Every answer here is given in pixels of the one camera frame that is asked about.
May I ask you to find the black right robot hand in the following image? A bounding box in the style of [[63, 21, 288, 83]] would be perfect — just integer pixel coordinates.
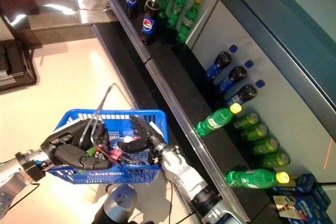
[[116, 115, 168, 155]]

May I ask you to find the blue plastic shopping basket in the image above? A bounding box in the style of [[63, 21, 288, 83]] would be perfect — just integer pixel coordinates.
[[47, 83, 169, 185]]

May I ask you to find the white shelf divider panel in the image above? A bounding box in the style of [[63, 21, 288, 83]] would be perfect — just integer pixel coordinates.
[[185, 0, 220, 49]]

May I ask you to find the black low display stand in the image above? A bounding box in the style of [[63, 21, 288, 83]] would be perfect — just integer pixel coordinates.
[[0, 39, 37, 91]]

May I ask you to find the small picture snack box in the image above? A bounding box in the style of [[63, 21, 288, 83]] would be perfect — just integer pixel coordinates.
[[272, 195, 298, 219]]

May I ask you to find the tall blue cookie box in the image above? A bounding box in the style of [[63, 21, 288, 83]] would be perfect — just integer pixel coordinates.
[[267, 173, 317, 195]]

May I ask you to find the small blue cookie box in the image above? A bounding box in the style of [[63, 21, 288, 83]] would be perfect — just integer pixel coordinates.
[[310, 181, 332, 210]]

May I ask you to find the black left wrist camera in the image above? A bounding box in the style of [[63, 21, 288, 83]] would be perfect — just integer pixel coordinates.
[[22, 158, 47, 183]]

